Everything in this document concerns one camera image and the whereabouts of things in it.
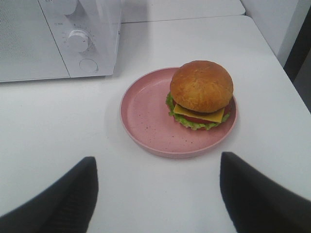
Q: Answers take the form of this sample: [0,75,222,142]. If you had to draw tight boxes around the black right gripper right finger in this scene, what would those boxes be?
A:
[220,152,311,233]

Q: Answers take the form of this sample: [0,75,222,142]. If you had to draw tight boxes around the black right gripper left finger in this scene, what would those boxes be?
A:
[0,157,99,233]

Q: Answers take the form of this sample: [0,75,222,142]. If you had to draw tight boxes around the pink speckled plate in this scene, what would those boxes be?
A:
[121,67,238,159]

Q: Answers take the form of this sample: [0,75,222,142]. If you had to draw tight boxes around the burger with cheese and lettuce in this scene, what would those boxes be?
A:
[166,60,234,131]

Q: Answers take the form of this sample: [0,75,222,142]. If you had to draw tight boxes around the round white door-release button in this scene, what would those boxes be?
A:
[79,59,98,73]

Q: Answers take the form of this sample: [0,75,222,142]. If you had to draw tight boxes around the white microwave door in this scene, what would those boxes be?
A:
[0,0,69,82]

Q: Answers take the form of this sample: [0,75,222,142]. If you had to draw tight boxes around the lower white microwave knob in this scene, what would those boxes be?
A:
[68,30,90,52]

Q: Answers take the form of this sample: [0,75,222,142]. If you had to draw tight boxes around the white microwave knob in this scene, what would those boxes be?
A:
[68,30,90,52]
[63,0,78,15]

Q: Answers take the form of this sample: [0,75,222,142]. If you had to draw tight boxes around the white microwave oven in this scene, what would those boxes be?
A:
[0,0,122,83]

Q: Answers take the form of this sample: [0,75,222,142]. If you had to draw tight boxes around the upper white microwave knob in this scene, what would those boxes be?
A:
[63,0,78,15]

